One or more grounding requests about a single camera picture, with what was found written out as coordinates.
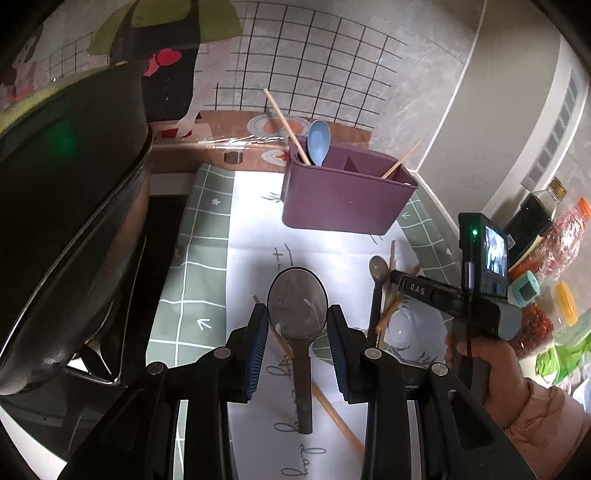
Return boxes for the cartoon wall sticker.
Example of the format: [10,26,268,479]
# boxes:
[0,0,462,176]

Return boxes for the black wok yellow handle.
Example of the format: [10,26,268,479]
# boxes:
[0,134,153,398]

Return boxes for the black pan yellow handle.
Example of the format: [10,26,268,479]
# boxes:
[0,60,151,365]

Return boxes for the blue plastic spoon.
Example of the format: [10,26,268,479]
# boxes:
[307,120,331,167]

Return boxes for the person's right forearm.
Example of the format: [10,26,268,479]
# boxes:
[501,381,591,467]

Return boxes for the green white printed tablecloth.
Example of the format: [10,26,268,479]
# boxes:
[145,164,458,480]

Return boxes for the person's right hand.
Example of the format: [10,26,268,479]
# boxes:
[443,330,532,431]

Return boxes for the white spoon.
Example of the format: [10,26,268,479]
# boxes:
[383,300,448,365]

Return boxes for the dark soy sauce bottle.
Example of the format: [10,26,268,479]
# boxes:
[501,178,568,268]

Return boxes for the orange-capped chili bottle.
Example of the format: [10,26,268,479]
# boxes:
[531,196,591,287]

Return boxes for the yellow-lidded chili flake jar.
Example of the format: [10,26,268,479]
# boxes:
[508,281,580,361]

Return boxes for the green plastic bag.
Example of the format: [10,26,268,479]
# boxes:
[536,309,591,388]

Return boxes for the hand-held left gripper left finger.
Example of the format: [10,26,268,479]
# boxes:
[58,302,269,480]

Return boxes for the teal-capped salt shaker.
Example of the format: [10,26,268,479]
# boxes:
[508,271,541,308]

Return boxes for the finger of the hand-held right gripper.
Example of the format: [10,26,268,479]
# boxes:
[389,270,462,308]

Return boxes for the purple utensil holder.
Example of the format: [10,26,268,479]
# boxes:
[281,136,419,234]

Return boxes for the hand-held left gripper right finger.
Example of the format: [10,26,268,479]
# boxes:
[327,303,525,480]

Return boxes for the white vent grille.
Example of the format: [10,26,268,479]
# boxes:
[522,69,583,190]

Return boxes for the wooden chopstick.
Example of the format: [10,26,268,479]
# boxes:
[375,264,422,335]
[263,89,311,166]
[379,141,422,179]
[252,295,365,455]
[385,239,398,319]

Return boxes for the dark wooden spoon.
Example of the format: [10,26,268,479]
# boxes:
[367,255,391,342]
[267,267,329,435]

